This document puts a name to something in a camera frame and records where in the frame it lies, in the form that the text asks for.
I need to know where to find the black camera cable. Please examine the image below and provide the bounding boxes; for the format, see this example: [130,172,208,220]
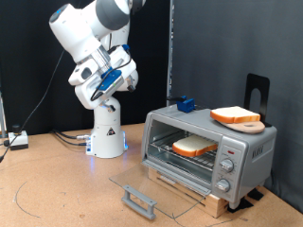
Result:
[90,46,134,102]

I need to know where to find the silver toaster oven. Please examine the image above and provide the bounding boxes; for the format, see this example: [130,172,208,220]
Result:
[140,103,278,210]

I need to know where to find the short metal pole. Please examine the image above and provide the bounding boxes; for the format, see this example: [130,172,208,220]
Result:
[0,91,8,139]

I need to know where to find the grey backdrop curtain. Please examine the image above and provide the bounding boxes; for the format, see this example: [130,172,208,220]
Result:
[171,0,303,213]

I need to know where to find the long black cable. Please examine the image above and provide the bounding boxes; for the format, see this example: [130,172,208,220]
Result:
[0,48,66,164]

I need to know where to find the round wooden board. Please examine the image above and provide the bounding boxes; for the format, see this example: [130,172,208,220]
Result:
[217,119,266,134]

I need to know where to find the black cable with silver plug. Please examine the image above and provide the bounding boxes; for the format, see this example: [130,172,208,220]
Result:
[51,129,93,141]

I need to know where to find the black foam pad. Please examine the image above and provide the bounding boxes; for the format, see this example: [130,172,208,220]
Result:
[226,197,255,214]
[247,188,265,201]

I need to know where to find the metal wire oven rack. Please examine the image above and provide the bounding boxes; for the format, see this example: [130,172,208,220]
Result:
[150,131,220,171]

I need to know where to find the grey emergency stop box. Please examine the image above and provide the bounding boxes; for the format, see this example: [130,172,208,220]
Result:
[8,124,29,151]

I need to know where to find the black backdrop curtain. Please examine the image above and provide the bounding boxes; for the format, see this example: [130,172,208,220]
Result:
[0,0,171,137]

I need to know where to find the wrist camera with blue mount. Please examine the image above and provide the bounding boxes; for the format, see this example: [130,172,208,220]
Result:
[94,68,125,96]

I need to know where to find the silver oven knob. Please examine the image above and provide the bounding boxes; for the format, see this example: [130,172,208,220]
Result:
[220,157,235,173]
[215,178,231,193]

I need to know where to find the tall aluminium pole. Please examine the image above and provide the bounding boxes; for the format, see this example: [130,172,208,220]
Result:
[166,0,175,107]

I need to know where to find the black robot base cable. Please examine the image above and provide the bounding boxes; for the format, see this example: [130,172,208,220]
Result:
[52,131,89,147]

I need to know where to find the slatted wooden crate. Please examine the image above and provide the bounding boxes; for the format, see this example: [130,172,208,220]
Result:
[147,166,230,219]

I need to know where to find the white bread slice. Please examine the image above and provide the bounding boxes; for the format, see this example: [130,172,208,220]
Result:
[209,106,261,125]
[171,134,219,158]

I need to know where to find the black metal bookend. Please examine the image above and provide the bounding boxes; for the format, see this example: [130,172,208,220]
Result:
[244,73,273,128]

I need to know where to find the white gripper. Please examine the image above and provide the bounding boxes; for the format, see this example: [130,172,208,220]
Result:
[68,46,139,114]

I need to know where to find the metal spatula with blue block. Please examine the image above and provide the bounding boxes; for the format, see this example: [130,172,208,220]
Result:
[166,95,212,114]

